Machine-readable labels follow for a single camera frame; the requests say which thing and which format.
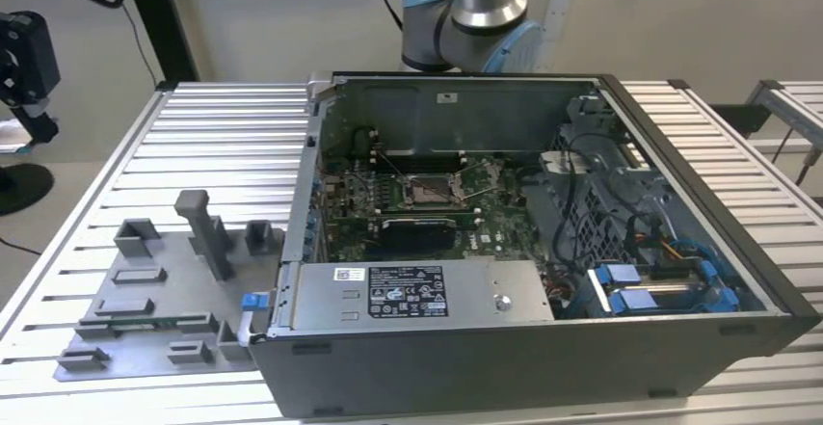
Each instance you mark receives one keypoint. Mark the black round stand base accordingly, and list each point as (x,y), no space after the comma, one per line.
(25,189)

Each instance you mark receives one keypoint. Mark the black graphics card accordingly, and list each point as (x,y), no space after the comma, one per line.
(417,234)

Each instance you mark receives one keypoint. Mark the black table bracket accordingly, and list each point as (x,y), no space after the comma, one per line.
(739,119)

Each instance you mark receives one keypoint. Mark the black open PC case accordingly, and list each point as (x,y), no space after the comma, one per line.
(449,372)

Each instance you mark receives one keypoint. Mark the CPU socket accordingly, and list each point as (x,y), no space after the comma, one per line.
(427,194)

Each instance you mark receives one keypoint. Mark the grey disk bay cage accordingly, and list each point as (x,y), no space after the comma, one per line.
(597,218)

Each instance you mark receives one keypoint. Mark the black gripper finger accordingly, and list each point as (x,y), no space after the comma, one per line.
(40,124)

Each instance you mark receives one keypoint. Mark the black stand post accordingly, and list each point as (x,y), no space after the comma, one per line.
(169,49)

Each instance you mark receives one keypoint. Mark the grey parts rack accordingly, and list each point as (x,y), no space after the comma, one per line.
(186,295)

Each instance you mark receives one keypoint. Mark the black printed label sticker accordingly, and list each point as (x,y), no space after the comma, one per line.
(405,292)

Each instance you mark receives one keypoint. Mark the green RAM stick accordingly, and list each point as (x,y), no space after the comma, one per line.
(141,323)

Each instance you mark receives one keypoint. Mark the thin metal locking lever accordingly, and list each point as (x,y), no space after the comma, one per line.
(389,163)

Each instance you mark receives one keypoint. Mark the metal slat side table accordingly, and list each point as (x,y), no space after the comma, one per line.
(797,102)

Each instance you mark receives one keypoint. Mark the green motherboard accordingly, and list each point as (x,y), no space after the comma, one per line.
(501,222)

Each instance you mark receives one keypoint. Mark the blue disk carrier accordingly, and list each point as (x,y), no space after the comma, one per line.
(619,273)
(632,300)

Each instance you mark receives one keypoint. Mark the black RAM slot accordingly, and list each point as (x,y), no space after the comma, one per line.
(417,156)
(417,165)

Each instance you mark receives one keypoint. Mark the silver power supply unit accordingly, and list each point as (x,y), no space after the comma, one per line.
(321,295)

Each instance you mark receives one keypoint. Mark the blue case latch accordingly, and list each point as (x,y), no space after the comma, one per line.
(253,301)

